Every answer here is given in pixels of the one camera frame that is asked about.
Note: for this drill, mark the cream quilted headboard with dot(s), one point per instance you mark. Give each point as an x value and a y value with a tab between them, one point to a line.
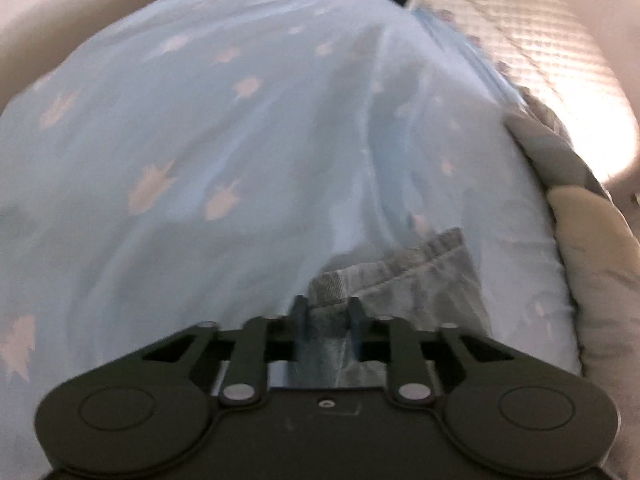
545	49

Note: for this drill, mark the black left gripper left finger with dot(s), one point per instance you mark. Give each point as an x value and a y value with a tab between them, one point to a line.
233	365

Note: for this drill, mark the light blue patterned bed sheet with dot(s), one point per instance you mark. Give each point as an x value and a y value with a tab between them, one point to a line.
208	159

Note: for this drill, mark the grey beige quilt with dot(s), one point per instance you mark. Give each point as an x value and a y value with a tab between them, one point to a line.
601	258

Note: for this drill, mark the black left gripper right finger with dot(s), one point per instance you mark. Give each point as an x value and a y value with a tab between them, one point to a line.
421	366

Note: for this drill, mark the blue denim jeans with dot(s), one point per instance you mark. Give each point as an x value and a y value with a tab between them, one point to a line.
428	286

